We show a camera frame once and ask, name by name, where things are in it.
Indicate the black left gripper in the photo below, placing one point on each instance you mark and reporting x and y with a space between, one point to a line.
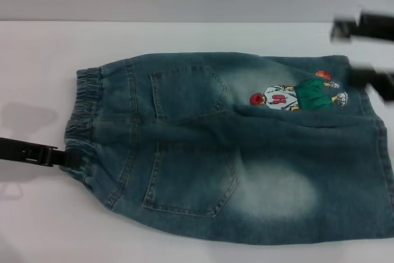
27 152

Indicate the blue denim shorts with embroidery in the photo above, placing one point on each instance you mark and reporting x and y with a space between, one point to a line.
215 152

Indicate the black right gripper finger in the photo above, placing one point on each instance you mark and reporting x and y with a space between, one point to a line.
375 26
369 76

